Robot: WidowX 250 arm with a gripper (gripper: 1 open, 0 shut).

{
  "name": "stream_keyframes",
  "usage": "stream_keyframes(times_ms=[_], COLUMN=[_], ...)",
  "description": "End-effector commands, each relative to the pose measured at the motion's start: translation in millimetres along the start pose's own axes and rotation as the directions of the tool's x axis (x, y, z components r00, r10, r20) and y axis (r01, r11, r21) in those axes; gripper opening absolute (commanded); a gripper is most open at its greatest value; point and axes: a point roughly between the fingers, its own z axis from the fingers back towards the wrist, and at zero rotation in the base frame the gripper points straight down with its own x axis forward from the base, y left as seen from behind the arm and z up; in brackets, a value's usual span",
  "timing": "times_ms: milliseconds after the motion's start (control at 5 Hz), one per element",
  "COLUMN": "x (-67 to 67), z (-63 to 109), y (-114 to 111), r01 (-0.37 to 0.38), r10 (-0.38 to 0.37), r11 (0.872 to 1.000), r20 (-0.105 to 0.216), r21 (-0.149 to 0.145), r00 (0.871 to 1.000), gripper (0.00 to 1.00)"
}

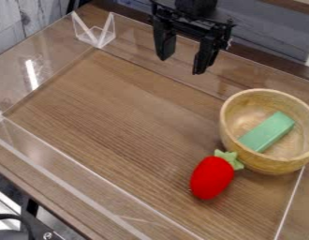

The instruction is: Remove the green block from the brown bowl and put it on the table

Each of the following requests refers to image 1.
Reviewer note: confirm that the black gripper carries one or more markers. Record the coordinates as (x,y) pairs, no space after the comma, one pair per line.
(196,18)

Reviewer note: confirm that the green rectangular block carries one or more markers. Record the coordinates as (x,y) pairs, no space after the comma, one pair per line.
(265,134)

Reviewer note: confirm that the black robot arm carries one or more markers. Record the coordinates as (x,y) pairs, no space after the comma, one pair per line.
(194,19)

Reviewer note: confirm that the light wooden bowl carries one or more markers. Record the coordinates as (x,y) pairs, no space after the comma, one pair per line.
(244,111)

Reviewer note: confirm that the red plush strawberry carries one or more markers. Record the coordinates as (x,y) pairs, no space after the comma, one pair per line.
(214,174)

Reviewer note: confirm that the clear acrylic corner bracket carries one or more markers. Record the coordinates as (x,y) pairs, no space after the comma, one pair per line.
(97,36)

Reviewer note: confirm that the clear acrylic tray wall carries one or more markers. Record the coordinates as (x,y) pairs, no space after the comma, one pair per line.
(104,128)

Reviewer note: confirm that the black table clamp mount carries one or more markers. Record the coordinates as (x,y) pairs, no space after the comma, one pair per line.
(20,224)

